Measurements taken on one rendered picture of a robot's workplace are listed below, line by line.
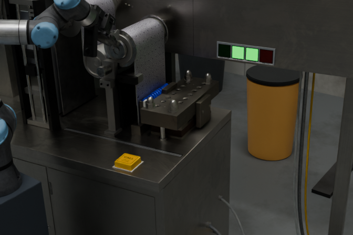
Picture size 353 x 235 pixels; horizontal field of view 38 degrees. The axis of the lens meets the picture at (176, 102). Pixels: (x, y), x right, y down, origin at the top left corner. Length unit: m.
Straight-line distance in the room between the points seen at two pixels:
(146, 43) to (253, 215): 1.48
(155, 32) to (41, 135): 0.62
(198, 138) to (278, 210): 1.29
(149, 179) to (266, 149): 1.97
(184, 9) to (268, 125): 1.58
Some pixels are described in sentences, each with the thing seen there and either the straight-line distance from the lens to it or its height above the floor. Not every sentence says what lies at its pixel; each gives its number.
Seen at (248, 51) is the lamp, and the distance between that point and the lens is 2.12.
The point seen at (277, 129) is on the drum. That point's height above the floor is 0.26.
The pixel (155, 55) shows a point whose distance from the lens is 2.12.
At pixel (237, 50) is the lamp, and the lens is 2.14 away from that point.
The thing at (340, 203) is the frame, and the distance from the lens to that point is 2.49.
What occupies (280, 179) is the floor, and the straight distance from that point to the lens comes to 3.52.
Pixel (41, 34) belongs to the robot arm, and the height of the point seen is 1.43.
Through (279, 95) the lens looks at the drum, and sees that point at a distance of 3.48.
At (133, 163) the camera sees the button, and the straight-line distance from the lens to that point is 1.85.
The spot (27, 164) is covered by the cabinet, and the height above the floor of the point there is 0.80.
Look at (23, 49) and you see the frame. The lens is 2.15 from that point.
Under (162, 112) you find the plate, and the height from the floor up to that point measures 1.03.
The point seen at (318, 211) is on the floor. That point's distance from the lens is 3.26.
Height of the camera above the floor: 1.85
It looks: 24 degrees down
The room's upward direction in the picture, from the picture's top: 1 degrees counter-clockwise
